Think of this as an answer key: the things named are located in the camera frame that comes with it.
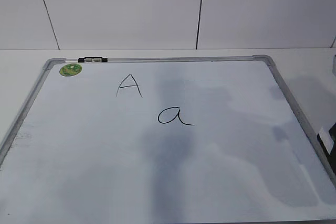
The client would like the white eraser with black felt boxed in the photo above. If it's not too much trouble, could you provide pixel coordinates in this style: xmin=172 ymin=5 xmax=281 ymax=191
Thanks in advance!
xmin=317 ymin=124 xmax=336 ymax=173

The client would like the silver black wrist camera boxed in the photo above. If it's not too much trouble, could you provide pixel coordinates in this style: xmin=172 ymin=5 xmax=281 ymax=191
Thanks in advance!
xmin=332 ymin=55 xmax=336 ymax=76

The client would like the white board with grey frame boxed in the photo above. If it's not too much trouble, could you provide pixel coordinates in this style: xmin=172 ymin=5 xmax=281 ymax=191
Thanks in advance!
xmin=1 ymin=56 xmax=335 ymax=223

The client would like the round green magnet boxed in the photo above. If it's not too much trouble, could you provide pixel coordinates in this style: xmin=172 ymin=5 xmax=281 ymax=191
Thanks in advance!
xmin=59 ymin=63 xmax=82 ymax=77

